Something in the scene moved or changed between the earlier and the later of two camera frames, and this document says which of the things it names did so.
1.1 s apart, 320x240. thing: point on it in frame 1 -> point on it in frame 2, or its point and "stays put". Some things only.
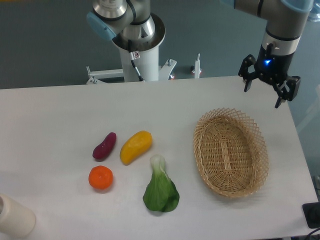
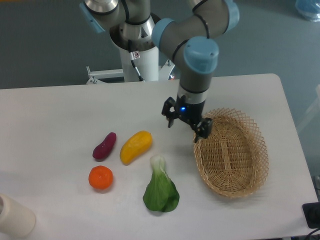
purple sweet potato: (104, 148) stays put
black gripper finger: (287, 90) -> (203, 128)
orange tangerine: (101, 177) stays put
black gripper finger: (244, 72) -> (170, 115)
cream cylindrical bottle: (16, 219) stays put
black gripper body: (271, 67) -> (190, 113)
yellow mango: (138, 144) stays put
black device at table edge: (311, 211) stays put
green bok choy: (161, 193) stays put
